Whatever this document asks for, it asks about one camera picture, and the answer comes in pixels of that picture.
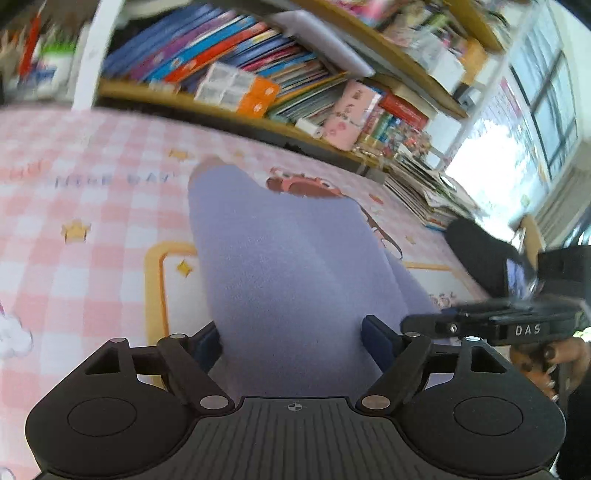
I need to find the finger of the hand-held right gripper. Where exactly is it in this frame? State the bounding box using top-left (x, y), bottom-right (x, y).
top-left (400, 300), bottom-right (498, 346)

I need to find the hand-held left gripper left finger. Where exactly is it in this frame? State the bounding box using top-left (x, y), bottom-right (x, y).
top-left (84, 320), bottom-right (236, 412)

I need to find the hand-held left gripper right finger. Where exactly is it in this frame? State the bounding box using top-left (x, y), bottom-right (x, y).
top-left (353, 315), bottom-right (509, 414)

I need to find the pink purple knit sweater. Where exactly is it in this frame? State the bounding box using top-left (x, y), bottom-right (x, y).
top-left (187, 157), bottom-right (446, 401)

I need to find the person's right hand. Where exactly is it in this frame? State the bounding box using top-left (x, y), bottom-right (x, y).
top-left (510, 338), bottom-right (591, 403)

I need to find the black rounded object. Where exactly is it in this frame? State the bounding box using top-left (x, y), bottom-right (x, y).
top-left (444, 218), bottom-right (539, 302)

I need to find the stack of magazines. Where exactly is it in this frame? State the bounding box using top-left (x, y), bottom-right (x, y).
top-left (382, 152), bottom-right (483, 232)

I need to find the pink checked tablecloth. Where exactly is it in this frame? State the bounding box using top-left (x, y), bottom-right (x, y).
top-left (0, 104), bottom-right (492, 480)

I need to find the bag of colourful beads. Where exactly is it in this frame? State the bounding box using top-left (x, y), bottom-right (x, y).
top-left (353, 117), bottom-right (432, 160)

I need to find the window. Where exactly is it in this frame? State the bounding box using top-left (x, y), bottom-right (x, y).
top-left (443, 0), bottom-right (591, 195)

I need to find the thick red dictionary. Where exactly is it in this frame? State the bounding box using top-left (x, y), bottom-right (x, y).
top-left (378, 91), bottom-right (431, 131)

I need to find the pink book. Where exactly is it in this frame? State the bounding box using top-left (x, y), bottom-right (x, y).
top-left (322, 80), bottom-right (385, 151)

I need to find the wooden bookshelf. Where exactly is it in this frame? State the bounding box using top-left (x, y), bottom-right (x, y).
top-left (71, 0), bottom-right (511, 178)

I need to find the row of colourful books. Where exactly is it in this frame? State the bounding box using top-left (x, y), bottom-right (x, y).
top-left (102, 4), bottom-right (349, 125)

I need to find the white desk lamp head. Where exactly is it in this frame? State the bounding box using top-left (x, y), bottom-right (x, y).
top-left (271, 10), bottom-right (376, 78)

